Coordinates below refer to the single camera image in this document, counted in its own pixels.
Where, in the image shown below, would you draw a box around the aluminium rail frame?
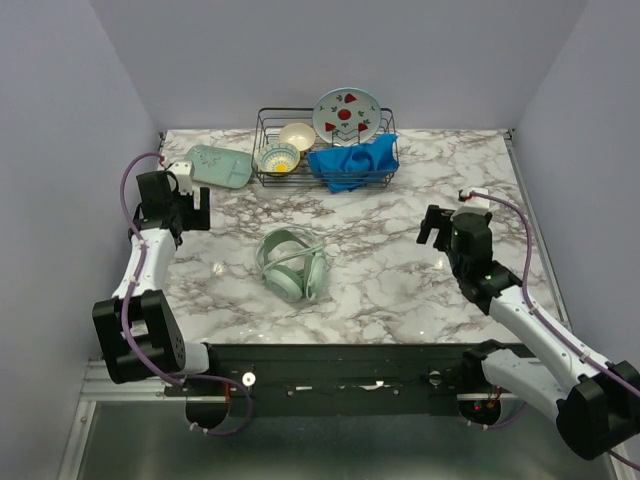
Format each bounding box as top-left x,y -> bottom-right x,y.
73,130 -> 631,479

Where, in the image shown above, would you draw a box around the cream bowl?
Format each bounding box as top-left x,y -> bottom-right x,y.
278,122 -> 316,152

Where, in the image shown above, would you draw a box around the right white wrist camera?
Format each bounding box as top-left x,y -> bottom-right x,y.
452,187 -> 490,217

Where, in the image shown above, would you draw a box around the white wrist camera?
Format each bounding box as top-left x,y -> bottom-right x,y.
166,160 -> 194,196
452,187 -> 490,217

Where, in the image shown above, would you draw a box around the blue cloth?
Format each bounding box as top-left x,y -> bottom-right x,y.
308,133 -> 399,194

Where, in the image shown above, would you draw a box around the mint green headphones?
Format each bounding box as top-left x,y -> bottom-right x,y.
254,225 -> 328,303

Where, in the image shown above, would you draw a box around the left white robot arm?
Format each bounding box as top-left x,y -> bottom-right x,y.
92,170 -> 222,395

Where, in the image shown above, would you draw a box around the blue yellow patterned bowl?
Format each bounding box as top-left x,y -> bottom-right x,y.
255,142 -> 301,176

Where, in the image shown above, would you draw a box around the strawberry pattern plate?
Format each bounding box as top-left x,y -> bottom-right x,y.
311,88 -> 382,147

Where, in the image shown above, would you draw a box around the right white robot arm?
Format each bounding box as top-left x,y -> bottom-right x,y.
416,202 -> 639,460

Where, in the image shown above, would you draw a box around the mint green rectangular tray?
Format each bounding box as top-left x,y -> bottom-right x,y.
184,144 -> 252,189

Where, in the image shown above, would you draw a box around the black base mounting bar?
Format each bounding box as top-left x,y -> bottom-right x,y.
165,344 -> 504,417

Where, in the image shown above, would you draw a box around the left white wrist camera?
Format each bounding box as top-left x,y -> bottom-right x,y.
166,160 -> 194,196

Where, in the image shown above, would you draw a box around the black wire dish rack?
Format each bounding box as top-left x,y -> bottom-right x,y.
255,107 -> 400,189

